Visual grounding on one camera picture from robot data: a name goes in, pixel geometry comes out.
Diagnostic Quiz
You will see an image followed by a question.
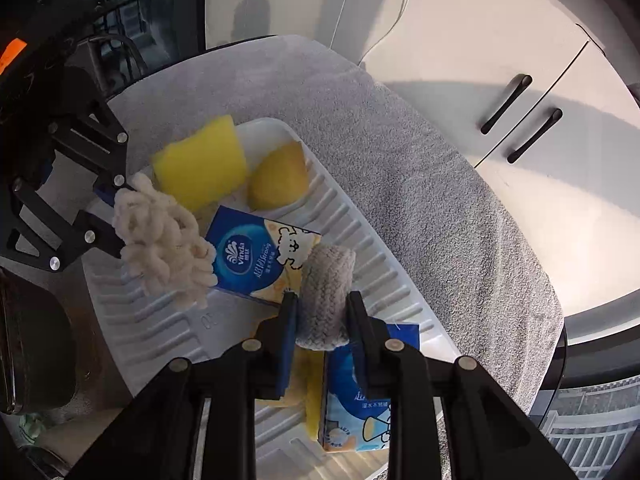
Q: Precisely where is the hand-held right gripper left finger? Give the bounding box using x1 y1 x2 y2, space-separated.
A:
65 290 301 480

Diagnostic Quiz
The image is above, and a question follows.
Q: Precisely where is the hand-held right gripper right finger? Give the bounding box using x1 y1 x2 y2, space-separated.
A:
346 290 581 480

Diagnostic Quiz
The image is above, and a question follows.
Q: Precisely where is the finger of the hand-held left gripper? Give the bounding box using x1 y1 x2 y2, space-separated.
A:
50 100 137 207
0 179 127 274

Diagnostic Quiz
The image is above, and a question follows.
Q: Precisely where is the cream knotted chenille cloth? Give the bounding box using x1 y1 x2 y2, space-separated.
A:
111 172 217 313

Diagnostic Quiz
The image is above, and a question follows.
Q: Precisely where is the blue tissue pack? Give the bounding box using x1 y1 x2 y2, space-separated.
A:
205 205 322 306
305 322 421 453

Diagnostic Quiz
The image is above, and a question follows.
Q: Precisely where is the grey knit cloth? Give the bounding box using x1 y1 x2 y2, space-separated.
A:
295 244 357 351

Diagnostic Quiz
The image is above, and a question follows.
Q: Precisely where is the white ribbed foam tray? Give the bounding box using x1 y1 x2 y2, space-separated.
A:
82 117 461 480

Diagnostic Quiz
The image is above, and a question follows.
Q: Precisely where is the yellow oval sponge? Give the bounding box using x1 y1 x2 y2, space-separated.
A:
248 141 308 211

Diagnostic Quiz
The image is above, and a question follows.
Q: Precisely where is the yellow rectangular sponge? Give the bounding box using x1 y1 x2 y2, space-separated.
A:
151 114 249 213

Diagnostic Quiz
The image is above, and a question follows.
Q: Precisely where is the dark metal rack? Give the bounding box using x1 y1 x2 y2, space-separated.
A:
65 0 151 86

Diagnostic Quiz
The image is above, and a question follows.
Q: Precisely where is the glass cup with green sleeve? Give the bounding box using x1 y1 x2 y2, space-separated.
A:
0 267 78 416

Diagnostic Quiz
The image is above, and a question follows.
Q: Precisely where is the grey towel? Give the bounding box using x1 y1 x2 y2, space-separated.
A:
30 34 564 480

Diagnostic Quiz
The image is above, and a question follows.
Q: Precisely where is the green floral cloth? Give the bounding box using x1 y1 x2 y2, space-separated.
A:
17 415 46 443

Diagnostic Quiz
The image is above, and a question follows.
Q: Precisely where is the white cabinet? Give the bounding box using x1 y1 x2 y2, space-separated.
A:
202 0 640 321

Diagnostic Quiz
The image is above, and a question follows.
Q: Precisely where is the black cabinet handle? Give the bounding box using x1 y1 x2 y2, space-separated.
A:
480 74 533 135
507 108 564 164

